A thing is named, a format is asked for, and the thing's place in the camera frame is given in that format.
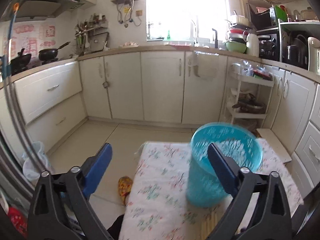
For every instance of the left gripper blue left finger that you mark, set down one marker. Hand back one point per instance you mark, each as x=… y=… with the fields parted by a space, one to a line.
x=94 y=168

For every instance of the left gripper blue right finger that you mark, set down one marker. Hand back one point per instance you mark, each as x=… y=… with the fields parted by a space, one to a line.
x=226 y=169

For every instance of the teal perforated plastic basket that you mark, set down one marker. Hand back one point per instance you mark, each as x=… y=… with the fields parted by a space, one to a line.
x=204 y=188

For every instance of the yellow patterned slipper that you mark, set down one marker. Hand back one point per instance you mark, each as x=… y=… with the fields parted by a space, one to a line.
x=124 y=188

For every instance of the white plastic bag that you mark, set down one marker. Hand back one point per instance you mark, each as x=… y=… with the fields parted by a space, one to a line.
x=30 y=171

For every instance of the floral white tablecloth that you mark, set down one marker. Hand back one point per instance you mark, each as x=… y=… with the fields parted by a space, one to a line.
x=175 y=195

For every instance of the dark pot on cart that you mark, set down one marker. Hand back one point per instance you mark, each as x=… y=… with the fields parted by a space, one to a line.
x=249 y=104

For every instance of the white three-tier storage cart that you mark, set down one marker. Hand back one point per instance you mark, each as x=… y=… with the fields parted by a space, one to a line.
x=244 y=77

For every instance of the white plastic bag holder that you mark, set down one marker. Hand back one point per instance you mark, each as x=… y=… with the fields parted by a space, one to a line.
x=204 y=65

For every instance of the green mixing bowl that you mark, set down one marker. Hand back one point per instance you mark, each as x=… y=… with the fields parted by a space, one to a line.
x=234 y=46

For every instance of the black frying pan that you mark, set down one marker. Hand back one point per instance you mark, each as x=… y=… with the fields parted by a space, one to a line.
x=51 y=53

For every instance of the white thermos jug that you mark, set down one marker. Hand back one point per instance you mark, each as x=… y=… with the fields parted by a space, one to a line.
x=252 y=45

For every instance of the black wok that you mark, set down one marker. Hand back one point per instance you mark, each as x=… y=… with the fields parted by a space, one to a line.
x=19 y=63

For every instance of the black toaster oven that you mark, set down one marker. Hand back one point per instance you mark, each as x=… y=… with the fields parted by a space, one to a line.
x=269 y=44

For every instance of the white electric kettle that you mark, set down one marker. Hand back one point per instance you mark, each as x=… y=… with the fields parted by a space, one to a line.
x=314 y=54

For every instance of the black microwave oven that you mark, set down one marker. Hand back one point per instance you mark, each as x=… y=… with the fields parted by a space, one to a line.
x=263 y=20

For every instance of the wall utensil rack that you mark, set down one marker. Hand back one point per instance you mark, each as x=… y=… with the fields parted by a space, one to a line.
x=92 y=36

